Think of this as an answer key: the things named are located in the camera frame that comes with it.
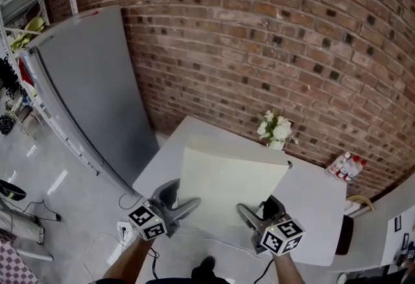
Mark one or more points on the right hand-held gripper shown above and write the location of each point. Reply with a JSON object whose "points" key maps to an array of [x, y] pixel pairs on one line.
{"points": [[282, 237]]}

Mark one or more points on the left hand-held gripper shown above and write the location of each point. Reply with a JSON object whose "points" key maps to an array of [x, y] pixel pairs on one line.
{"points": [[147, 224]]}

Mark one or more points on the pale yellow cloth sheet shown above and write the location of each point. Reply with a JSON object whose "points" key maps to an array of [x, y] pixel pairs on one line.
{"points": [[227, 188]]}

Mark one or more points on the person's right forearm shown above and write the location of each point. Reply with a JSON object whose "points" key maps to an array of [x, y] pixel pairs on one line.
{"points": [[288, 269]]}

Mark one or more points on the person's left forearm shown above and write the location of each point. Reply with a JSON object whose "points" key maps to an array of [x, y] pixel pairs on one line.
{"points": [[129, 260]]}

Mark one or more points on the white table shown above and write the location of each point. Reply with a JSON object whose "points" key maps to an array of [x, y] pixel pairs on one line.
{"points": [[308, 198]]}

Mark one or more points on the white power strip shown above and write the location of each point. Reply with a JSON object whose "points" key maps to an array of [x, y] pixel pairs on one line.
{"points": [[124, 230]]}

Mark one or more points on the white vase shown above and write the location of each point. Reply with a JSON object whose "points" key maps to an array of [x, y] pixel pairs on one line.
{"points": [[276, 145]]}

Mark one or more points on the person's black clothing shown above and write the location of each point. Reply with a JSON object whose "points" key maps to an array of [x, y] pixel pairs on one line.
{"points": [[207, 271]]}

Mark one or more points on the white flower bouquet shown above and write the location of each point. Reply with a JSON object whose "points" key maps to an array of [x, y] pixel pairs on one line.
{"points": [[279, 128]]}

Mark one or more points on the clear bottle red cap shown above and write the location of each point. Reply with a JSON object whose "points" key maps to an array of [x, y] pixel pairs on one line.
{"points": [[356, 170], [347, 168]]}

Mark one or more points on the wooden chair backrest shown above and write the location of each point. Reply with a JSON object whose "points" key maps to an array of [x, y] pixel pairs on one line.
{"points": [[361, 201]]}

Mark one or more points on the white cabinet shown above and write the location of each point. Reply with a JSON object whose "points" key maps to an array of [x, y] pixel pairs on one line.
{"points": [[382, 211]]}

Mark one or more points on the grey refrigerator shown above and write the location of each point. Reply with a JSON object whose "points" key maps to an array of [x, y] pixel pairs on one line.
{"points": [[90, 91]]}

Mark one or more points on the black bag yellow stripe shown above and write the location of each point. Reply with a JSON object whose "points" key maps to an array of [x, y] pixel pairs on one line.
{"points": [[11, 191]]}

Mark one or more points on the checkered cloth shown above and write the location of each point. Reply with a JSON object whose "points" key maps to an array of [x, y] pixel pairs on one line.
{"points": [[13, 263]]}

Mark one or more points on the red fridge magnet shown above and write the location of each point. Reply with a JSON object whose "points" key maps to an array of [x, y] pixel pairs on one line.
{"points": [[25, 73]]}

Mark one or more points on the yellow-green cloth bundle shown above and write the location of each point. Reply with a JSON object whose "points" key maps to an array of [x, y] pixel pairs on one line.
{"points": [[29, 31]]}

